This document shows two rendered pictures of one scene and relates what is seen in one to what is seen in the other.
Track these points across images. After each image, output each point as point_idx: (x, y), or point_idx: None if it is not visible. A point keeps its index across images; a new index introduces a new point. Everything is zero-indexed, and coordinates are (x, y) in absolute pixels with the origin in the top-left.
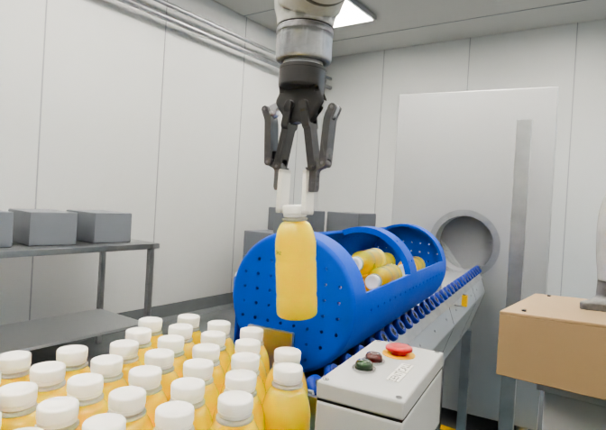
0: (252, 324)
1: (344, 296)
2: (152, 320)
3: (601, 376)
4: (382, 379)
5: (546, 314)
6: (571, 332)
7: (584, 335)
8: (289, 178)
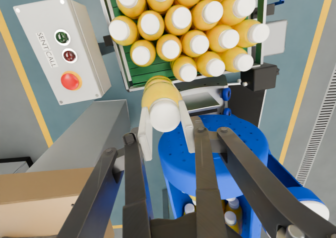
0: (218, 107)
1: (165, 151)
2: (257, 32)
3: (40, 178)
4: (45, 31)
5: (59, 206)
6: (43, 194)
7: (36, 194)
8: (186, 143)
